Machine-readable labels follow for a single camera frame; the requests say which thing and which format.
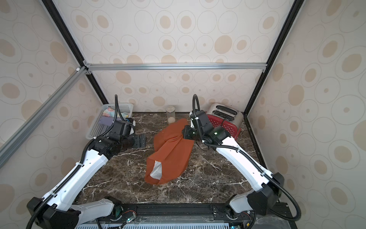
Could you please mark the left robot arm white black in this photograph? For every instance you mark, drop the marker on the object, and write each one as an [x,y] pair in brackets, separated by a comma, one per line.
[56,210]

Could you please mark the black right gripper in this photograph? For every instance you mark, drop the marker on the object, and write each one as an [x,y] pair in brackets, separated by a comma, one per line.
[187,133]

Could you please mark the lavender purple skirt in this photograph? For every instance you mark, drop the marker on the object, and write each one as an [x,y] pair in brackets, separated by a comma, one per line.
[106,120]

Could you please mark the red polka dot toaster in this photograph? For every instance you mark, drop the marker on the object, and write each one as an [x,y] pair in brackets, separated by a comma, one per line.
[230,119]

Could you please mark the white plastic perforated basket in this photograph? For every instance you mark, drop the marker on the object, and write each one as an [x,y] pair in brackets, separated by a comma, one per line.
[96,129]

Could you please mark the black left corner post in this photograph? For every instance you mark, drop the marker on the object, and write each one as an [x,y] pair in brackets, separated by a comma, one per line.
[74,48]

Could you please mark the glass jar with white powder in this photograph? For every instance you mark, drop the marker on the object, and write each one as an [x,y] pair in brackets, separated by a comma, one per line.
[170,112]

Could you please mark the diagonal aluminium frame bar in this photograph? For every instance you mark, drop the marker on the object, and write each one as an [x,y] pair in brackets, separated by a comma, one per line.
[18,138]

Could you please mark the black corner post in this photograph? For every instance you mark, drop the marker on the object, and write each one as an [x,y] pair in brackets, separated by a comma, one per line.
[74,48]
[293,13]

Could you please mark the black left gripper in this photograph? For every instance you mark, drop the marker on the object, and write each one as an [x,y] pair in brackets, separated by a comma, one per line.
[139,141]

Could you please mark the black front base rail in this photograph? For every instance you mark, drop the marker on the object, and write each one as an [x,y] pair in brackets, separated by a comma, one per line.
[170,216]

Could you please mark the rust orange skirt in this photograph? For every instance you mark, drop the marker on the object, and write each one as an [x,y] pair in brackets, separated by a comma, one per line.
[171,154]

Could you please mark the black right corner post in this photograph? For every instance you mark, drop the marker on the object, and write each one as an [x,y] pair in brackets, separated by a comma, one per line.
[293,13]

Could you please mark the floral pastel skirt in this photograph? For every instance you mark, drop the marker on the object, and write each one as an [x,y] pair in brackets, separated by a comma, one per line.
[110,112]

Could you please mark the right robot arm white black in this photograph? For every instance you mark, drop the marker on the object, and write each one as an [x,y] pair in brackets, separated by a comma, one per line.
[267,187]

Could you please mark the horizontal aluminium frame bar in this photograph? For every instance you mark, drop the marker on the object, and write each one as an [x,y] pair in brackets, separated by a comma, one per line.
[179,66]

